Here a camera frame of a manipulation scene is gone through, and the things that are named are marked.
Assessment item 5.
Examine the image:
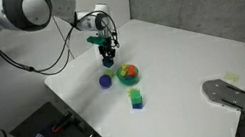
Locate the purple spiky ball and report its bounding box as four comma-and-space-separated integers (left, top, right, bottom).
97, 72, 115, 90

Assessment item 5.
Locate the grey metal mounting plate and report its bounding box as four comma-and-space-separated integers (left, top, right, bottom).
200, 73, 245, 126

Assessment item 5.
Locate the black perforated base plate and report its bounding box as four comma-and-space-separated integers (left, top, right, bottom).
6, 89, 122, 137

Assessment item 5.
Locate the orange toy block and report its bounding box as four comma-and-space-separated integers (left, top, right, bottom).
126, 64, 139, 78

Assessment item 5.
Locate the green plastic bowl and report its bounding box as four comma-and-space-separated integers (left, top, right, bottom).
114, 61, 142, 87

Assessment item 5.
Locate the yellow toy block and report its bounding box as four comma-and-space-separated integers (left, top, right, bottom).
118, 63, 131, 78

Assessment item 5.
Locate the yellow sticky note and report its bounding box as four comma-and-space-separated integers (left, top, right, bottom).
223, 70, 242, 85

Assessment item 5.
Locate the lime green toy block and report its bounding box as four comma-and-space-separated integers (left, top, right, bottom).
102, 67, 117, 80

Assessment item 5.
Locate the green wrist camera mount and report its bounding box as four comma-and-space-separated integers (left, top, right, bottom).
86, 33, 106, 48

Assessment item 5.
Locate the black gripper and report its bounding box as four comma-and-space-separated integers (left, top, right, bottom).
96, 35, 119, 62

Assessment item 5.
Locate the blue toy block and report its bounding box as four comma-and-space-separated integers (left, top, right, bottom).
131, 100, 145, 111
101, 56, 115, 70

